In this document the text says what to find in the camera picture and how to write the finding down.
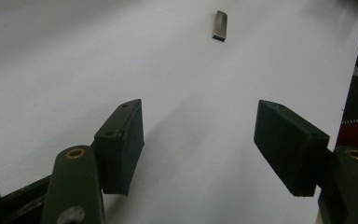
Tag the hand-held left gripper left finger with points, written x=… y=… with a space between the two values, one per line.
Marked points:
x=118 y=149

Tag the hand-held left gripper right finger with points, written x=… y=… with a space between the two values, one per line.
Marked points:
x=292 y=146

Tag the small metal usb flash drive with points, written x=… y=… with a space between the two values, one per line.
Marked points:
x=220 y=26

